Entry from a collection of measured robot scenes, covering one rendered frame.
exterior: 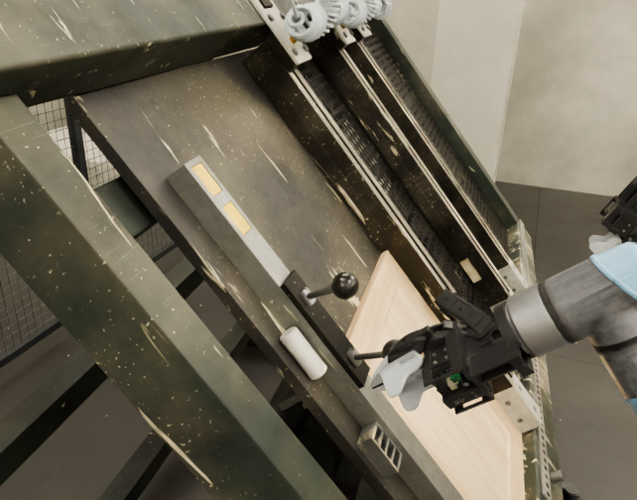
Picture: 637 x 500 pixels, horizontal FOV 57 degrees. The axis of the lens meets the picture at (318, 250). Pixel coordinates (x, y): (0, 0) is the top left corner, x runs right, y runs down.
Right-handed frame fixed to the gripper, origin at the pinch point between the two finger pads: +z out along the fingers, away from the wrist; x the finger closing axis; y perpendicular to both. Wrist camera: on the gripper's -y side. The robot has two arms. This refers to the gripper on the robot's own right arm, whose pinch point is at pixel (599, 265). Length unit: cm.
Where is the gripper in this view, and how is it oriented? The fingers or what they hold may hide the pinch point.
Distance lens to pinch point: 145.5
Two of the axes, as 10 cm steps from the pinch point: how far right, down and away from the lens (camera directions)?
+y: -8.2, -5.7, 0.8
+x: -3.5, 3.8, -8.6
